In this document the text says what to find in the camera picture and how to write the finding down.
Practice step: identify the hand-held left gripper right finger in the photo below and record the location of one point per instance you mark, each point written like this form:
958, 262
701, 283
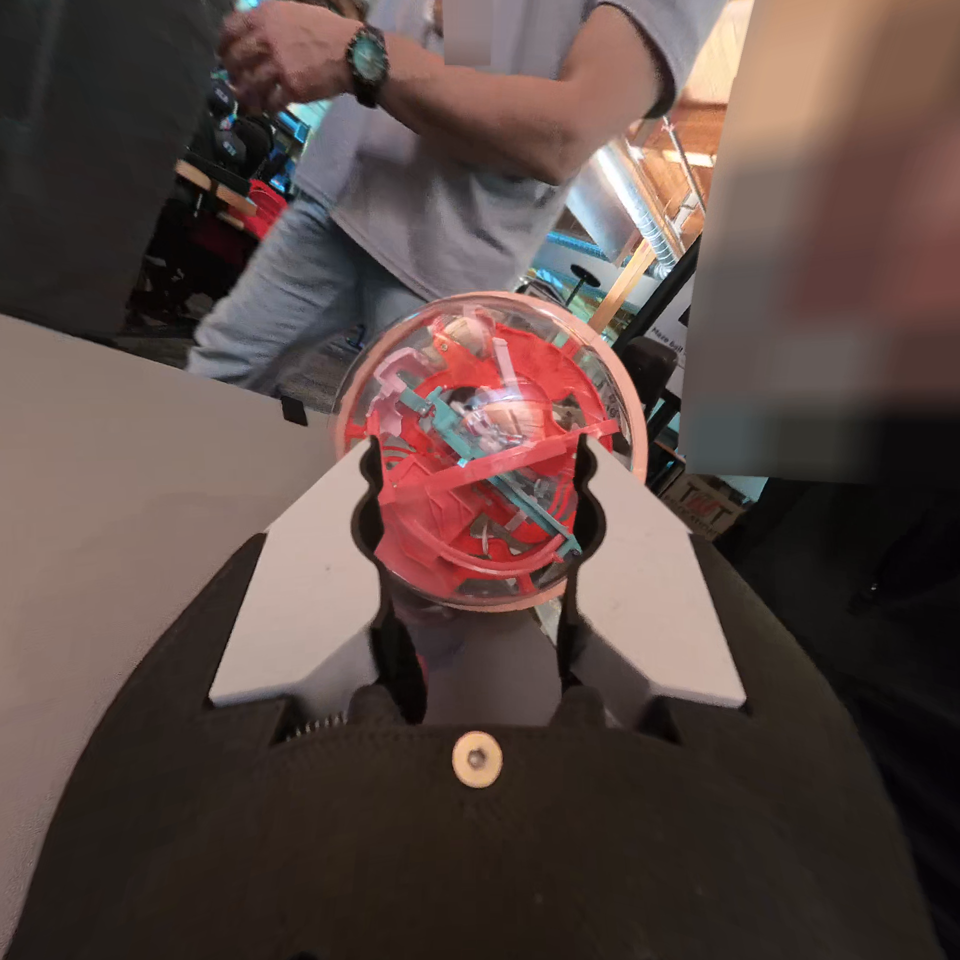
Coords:
652, 600

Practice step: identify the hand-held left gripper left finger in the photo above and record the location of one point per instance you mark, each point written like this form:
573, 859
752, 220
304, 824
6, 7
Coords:
300, 615

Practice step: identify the clear maze ball red tracks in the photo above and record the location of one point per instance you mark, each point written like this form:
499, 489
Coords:
480, 465

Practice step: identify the black framed marker sign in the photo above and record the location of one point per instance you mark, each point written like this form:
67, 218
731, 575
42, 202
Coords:
667, 315

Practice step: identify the cardboard box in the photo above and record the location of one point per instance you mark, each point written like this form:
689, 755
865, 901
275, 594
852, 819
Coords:
705, 506

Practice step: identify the black round-top pole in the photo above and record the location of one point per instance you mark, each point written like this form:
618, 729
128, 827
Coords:
583, 281

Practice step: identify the black table clip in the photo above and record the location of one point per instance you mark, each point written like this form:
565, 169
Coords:
295, 411

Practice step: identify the teal black wristwatch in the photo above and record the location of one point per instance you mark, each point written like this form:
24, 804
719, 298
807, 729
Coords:
369, 64

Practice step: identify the wooden desk black legs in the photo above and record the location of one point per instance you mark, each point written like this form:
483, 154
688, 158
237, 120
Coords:
210, 187

